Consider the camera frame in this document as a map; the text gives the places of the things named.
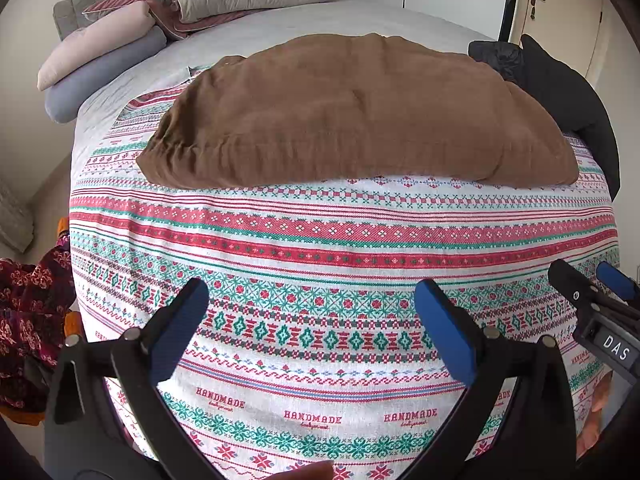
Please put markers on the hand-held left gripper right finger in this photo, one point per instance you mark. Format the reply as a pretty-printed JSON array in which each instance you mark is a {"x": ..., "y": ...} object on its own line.
[{"x": 445, "y": 330}]

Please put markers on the blue-grey pillow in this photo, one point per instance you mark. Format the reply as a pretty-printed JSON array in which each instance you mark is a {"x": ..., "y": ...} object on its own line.
[{"x": 100, "y": 80}]

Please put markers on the striped patterned blanket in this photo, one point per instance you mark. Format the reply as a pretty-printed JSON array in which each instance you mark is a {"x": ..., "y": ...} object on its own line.
[{"x": 300, "y": 240}]

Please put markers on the red floral cloth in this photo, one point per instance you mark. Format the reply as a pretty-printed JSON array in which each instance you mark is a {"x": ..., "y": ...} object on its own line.
[{"x": 30, "y": 310}]

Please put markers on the bed with grey sheet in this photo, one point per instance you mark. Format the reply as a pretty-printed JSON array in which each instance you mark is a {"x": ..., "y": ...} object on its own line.
[{"x": 400, "y": 20}]

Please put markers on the striped maroon pillow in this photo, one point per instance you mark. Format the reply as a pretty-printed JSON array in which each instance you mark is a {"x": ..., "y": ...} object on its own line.
[{"x": 170, "y": 25}]

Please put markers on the beige textured cloth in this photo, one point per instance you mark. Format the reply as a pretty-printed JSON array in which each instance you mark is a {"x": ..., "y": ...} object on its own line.
[{"x": 15, "y": 215}]

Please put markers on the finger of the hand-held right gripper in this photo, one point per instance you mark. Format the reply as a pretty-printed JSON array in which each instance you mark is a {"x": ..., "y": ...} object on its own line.
[
  {"x": 615, "y": 280},
  {"x": 567, "y": 277}
]

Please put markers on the orange cloth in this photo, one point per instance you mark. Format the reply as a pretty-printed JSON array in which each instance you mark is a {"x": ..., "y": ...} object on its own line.
[{"x": 63, "y": 225}]

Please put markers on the black cloth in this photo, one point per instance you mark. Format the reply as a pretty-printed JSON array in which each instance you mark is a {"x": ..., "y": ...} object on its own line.
[{"x": 575, "y": 95}]

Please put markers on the dark quilted jacket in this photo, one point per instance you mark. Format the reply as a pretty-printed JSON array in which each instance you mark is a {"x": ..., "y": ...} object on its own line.
[{"x": 495, "y": 57}]

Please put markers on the person's right hand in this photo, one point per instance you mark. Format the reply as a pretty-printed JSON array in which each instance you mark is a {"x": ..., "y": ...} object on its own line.
[{"x": 595, "y": 410}]

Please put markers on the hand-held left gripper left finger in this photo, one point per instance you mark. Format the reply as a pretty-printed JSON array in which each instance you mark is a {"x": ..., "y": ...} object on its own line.
[{"x": 180, "y": 330}]

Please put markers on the pink pillow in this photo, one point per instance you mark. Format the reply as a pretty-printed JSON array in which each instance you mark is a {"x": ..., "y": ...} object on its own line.
[{"x": 95, "y": 45}]

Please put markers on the cream door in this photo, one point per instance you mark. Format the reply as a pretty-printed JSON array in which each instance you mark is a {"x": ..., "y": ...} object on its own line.
[{"x": 560, "y": 5}]

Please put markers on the brown coat with fur collar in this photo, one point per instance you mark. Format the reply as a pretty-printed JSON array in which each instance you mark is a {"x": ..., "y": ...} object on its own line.
[{"x": 350, "y": 110}]

